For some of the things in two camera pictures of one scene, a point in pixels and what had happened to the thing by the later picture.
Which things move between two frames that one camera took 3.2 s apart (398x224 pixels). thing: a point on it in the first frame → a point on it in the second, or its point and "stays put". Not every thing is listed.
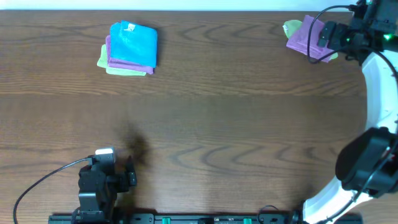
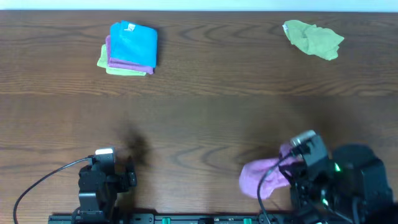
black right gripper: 339,30 → 296,177
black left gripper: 129,175 stays put
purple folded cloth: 124,65 stays put
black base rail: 195,218 stays put
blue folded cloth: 134,42 stays put
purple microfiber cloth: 298,40 → 258,178
